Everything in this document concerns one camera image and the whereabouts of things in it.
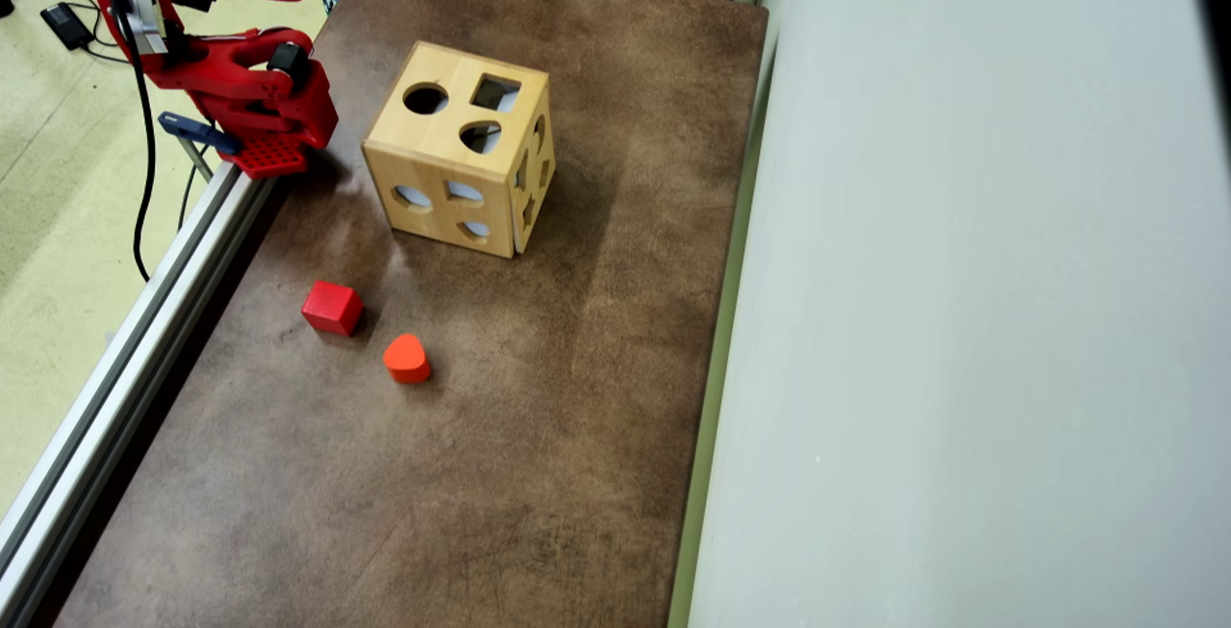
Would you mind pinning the orange rounded triangle block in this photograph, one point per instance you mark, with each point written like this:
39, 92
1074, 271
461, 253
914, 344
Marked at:
406, 359

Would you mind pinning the wooden shape sorter box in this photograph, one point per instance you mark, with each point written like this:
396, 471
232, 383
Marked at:
442, 176

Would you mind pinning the red wooden cube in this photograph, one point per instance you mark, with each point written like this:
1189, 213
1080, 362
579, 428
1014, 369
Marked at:
332, 306

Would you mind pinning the aluminium profile rail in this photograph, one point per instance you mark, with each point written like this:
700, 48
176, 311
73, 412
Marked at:
115, 368

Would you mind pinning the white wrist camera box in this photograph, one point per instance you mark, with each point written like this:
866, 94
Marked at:
144, 17

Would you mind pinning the blue table clamp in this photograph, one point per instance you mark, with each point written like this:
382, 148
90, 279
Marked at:
197, 131

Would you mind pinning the red robot arm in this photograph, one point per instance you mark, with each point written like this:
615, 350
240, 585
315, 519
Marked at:
240, 80

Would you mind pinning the black power adapter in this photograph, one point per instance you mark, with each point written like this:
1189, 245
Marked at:
67, 25

